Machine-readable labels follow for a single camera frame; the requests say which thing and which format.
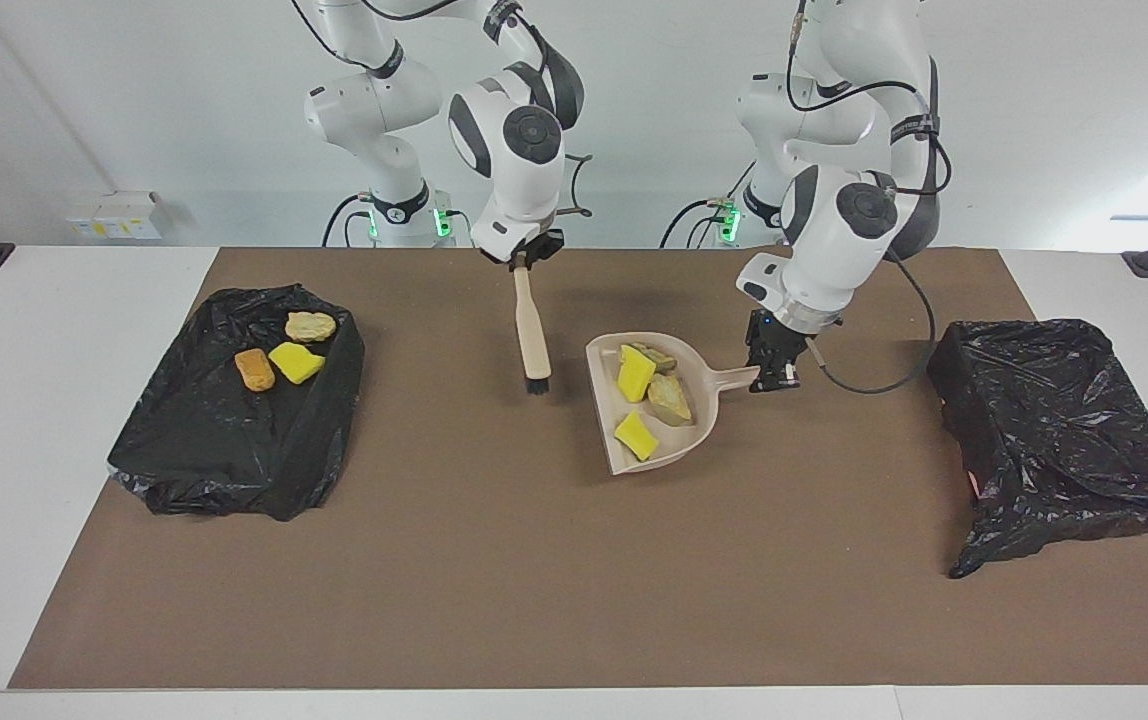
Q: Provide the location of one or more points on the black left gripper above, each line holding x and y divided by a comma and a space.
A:
774, 330

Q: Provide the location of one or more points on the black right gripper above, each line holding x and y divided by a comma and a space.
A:
544, 245

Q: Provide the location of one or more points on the beige hand brush black bristles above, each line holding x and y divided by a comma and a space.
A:
532, 330

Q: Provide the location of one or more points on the beige plastic dustpan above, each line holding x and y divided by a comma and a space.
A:
699, 440

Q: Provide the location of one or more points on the sliced bread loaf toy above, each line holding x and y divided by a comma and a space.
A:
670, 400

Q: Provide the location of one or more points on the yellow sponge scrap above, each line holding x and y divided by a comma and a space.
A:
296, 363
636, 436
634, 373

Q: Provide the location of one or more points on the pale round bread piece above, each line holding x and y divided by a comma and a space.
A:
310, 326

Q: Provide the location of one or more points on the brown oblong bread piece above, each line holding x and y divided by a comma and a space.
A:
255, 370

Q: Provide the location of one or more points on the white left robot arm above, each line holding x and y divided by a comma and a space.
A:
834, 260

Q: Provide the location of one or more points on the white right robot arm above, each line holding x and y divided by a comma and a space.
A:
524, 190

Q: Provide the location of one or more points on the black bag over pink bin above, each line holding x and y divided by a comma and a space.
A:
1064, 430

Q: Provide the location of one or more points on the black bag lined trash bin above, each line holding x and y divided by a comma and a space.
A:
214, 450

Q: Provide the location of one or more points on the brown table mat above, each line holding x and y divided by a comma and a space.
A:
534, 620

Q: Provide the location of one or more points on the white wall socket boxes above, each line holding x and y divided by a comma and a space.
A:
109, 218

